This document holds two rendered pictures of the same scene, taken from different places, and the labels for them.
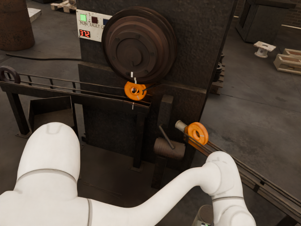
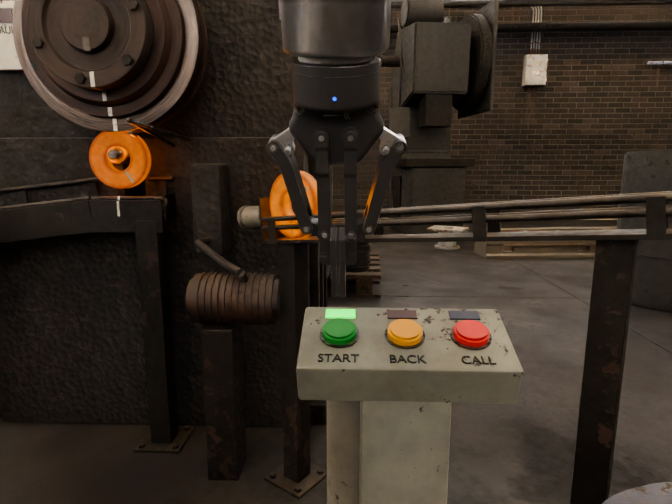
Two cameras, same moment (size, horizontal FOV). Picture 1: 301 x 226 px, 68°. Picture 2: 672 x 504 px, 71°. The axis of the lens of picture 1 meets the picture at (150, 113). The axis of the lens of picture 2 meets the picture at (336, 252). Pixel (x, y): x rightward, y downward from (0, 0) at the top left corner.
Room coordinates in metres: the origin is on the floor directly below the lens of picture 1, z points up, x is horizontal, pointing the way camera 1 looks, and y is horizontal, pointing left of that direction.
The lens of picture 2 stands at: (-0.02, -0.25, 0.79)
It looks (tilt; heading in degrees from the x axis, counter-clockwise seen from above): 10 degrees down; 352
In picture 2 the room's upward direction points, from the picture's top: straight up
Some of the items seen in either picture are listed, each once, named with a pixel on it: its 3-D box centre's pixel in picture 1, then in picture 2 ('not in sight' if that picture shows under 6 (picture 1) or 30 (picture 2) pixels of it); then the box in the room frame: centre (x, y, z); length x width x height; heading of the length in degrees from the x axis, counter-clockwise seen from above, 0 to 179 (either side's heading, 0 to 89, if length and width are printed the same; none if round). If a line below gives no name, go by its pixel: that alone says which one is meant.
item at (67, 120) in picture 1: (58, 143); not in sight; (1.13, 0.66, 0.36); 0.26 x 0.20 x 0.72; 114
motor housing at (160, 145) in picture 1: (165, 165); (239, 374); (1.13, -0.17, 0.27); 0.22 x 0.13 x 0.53; 79
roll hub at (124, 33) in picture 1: (133, 54); (90, 26); (1.23, 0.14, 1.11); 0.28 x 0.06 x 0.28; 79
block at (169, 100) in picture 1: (165, 111); (212, 208); (1.30, -0.11, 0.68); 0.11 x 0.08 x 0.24; 169
